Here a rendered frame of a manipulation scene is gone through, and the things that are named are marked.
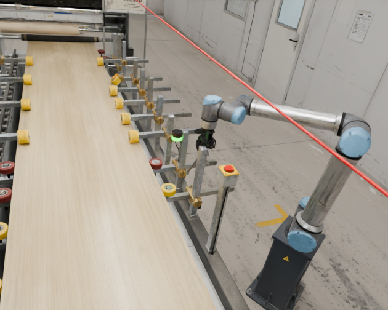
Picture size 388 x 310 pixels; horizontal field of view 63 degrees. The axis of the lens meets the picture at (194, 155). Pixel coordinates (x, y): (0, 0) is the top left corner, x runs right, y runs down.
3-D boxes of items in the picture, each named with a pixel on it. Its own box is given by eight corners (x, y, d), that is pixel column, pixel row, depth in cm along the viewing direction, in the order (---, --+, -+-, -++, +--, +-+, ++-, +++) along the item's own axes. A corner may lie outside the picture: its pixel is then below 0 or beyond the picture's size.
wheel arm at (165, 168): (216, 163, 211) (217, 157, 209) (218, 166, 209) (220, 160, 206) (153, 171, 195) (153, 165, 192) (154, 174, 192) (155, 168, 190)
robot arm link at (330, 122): (374, 114, 148) (238, 90, 174) (374, 123, 138) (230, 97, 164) (367, 136, 154) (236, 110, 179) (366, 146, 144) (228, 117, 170)
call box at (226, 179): (228, 177, 144) (232, 163, 140) (236, 187, 139) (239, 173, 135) (215, 179, 142) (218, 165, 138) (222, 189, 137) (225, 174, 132)
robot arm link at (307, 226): (314, 238, 181) (380, 126, 139) (309, 260, 167) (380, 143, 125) (288, 227, 185) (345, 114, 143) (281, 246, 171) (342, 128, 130)
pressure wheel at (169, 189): (163, 196, 180) (165, 180, 174) (176, 200, 179) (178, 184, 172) (157, 204, 174) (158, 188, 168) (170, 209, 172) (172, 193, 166)
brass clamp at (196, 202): (193, 191, 186) (194, 184, 184) (202, 206, 176) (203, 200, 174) (183, 192, 184) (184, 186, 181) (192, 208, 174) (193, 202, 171)
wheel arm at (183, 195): (231, 189, 193) (232, 183, 190) (233, 192, 190) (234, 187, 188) (162, 200, 176) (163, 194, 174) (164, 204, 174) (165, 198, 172)
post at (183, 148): (178, 192, 208) (187, 128, 182) (180, 196, 205) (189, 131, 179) (173, 193, 206) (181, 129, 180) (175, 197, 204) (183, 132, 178)
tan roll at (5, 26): (122, 35, 395) (122, 24, 388) (124, 37, 385) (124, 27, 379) (-11, 30, 341) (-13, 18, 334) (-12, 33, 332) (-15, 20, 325)
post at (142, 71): (141, 120, 282) (144, 67, 256) (143, 122, 280) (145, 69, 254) (138, 120, 281) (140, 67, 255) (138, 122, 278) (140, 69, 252)
